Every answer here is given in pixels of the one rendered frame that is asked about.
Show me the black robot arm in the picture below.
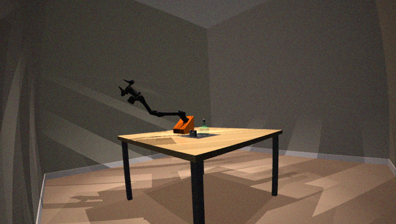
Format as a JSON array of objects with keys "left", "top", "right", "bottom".
[{"left": 125, "top": 86, "right": 189, "bottom": 123}]

